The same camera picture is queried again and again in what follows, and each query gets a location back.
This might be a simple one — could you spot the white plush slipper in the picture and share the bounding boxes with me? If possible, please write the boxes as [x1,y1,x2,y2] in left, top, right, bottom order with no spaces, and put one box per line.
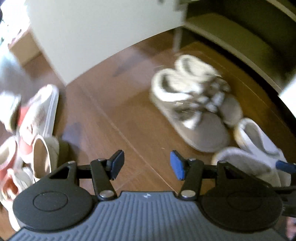
[211,147,292,188]
[233,117,287,163]

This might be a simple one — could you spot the cardboard box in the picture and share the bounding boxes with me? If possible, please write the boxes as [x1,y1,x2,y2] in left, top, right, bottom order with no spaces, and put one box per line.
[8,29,43,66]

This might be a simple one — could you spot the brown fleece strap shoe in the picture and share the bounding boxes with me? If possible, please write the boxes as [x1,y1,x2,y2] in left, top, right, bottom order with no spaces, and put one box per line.
[174,54,244,127]
[150,68,232,153]

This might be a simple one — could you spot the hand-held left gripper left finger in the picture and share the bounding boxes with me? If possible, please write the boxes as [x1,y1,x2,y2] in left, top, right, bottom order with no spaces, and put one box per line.
[50,150,125,201]

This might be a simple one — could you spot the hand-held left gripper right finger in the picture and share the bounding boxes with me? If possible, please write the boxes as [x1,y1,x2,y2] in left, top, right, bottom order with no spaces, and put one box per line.
[170,150,245,200]

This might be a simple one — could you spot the white cabinet door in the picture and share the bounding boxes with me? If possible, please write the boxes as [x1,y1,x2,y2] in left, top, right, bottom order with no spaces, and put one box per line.
[278,77,296,113]
[24,0,188,87]

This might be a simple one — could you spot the shoe cabinet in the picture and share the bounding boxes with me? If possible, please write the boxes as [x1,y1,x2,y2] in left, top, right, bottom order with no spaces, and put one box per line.
[173,0,296,96]

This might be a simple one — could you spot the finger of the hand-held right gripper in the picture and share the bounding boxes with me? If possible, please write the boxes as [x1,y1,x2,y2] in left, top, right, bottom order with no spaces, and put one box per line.
[276,160,296,174]

